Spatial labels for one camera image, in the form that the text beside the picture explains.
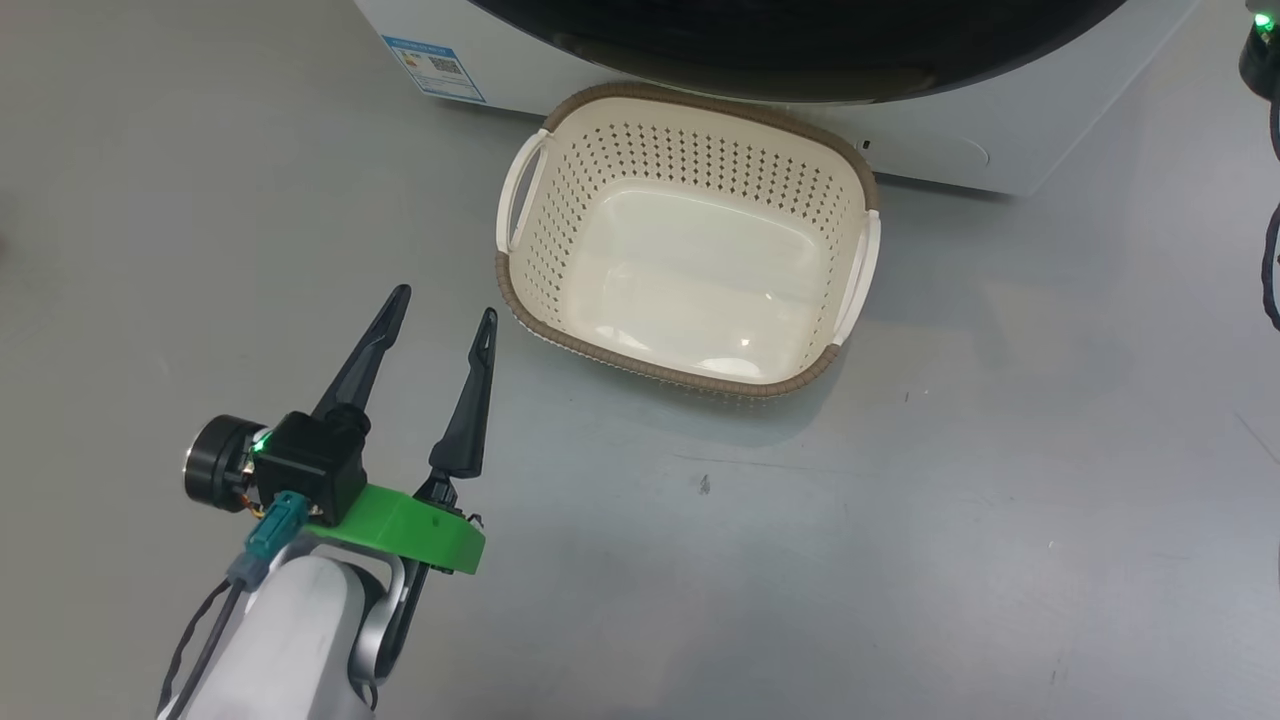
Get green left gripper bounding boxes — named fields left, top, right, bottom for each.
left=305, top=285, right=498, bottom=577

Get black round glass door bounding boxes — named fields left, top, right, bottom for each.
left=465, top=0, right=1131, bottom=105

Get beige perforated laundry basket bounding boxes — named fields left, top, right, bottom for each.
left=495, top=82, right=883, bottom=401

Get white washing machine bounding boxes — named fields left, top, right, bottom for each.
left=352, top=0, right=1201, bottom=197

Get blue energy label sticker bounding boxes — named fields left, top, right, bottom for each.
left=381, top=36, right=488, bottom=105

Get left teal connector cable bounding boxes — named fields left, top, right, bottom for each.
left=185, top=491, right=307, bottom=720

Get left braided black cable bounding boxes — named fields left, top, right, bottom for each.
left=158, top=580, right=233, bottom=713

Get braided black cable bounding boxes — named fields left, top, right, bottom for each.
left=158, top=580, right=233, bottom=713
left=1258, top=100, right=1280, bottom=333

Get right braided black cable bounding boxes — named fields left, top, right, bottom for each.
left=1258, top=100, right=1280, bottom=333

